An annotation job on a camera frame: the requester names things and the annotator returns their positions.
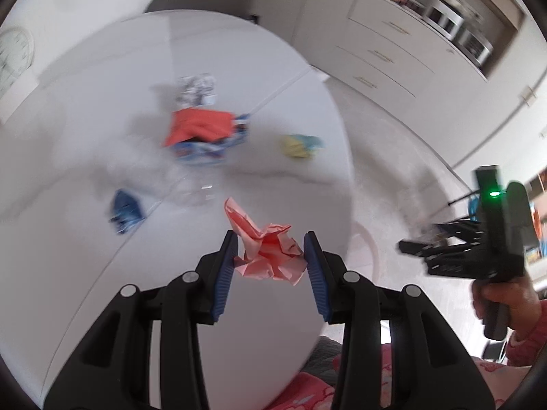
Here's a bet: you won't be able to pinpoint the beige tall cabinet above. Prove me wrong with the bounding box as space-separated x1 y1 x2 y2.
273 0 377 69

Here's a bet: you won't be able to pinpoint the red folded paper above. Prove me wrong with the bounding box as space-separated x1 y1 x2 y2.
164 109 236 148

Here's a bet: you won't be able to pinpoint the beige drawer cabinet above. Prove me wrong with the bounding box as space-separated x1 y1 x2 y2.
295 0 490 107

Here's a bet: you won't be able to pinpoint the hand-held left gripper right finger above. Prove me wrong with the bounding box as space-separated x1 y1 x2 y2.
303 231 496 410

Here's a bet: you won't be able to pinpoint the brown snack wrapper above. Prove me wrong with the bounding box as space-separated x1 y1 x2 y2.
412 222 454 248

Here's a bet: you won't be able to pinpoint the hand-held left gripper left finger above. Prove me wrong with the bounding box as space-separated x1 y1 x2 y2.
43 231 239 410

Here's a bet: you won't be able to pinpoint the pink-red paper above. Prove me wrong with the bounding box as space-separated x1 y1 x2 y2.
224 197 307 286

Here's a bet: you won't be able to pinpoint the person's right hand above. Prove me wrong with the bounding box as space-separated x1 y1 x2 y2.
472 277 540 334

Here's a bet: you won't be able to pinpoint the person's right forearm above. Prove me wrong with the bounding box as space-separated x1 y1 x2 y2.
506 320 547 366

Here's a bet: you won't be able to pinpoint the yellow blue folded paper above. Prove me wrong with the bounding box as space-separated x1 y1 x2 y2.
280 134 325 161

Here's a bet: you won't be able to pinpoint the pink patterned clothing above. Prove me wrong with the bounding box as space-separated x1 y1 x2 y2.
265 342 535 410

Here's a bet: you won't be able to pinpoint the clear plastic wrapper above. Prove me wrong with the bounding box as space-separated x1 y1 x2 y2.
162 171 227 210

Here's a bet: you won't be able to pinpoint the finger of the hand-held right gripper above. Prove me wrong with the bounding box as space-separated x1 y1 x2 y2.
436 221 483 240
399 241 485 275

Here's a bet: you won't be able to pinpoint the round white wall clock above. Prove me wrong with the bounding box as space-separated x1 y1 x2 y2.
0 27 35 95

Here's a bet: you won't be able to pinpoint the blue crumpled paper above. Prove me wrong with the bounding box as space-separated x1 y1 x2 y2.
109 189 145 235

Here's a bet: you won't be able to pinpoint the white toaster oven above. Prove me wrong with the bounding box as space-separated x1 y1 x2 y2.
425 0 492 67

